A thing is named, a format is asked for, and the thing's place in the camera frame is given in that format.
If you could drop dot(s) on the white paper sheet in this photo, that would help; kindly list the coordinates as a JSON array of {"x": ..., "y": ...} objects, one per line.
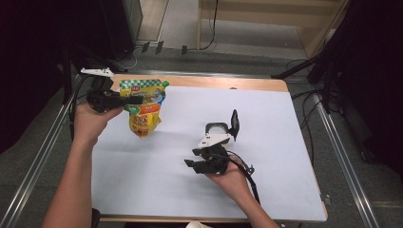
[{"x": 158, "y": 190}]

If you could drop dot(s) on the black tape strip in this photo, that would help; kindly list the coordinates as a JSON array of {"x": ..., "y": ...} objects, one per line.
[
  {"x": 184, "y": 50},
  {"x": 159, "y": 47}
]

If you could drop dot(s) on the long metal floor rail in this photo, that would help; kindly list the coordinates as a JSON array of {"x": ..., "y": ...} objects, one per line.
[
  {"x": 196, "y": 73},
  {"x": 34, "y": 171},
  {"x": 345, "y": 158}
]

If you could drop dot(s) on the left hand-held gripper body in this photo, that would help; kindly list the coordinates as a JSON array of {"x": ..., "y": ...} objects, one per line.
[{"x": 101, "y": 96}]

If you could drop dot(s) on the black stand leg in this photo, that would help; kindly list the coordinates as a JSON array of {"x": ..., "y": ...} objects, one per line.
[{"x": 294, "y": 68}]

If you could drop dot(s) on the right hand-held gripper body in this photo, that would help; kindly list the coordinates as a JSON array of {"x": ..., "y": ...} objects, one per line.
[{"x": 215, "y": 160}]

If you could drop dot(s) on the person's left hand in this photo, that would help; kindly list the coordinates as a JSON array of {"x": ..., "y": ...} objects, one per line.
[{"x": 88, "y": 125}]

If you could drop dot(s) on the light wooden frame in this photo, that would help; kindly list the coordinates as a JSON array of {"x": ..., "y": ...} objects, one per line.
[{"x": 253, "y": 9}]

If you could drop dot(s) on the black cabinet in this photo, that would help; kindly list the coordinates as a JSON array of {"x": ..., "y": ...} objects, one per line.
[{"x": 120, "y": 28}]

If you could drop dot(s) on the clear jar with black lid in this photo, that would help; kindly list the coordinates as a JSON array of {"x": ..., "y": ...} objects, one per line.
[{"x": 235, "y": 123}]

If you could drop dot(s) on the person's right hand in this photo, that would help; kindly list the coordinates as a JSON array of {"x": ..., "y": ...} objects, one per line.
[{"x": 233, "y": 185}]

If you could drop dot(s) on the yellow green spout pouch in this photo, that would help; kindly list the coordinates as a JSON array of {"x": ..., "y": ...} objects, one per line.
[{"x": 145, "y": 118}]

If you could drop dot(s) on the dark curtain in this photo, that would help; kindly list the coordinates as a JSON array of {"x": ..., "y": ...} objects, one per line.
[
  {"x": 31, "y": 63},
  {"x": 374, "y": 79}
]

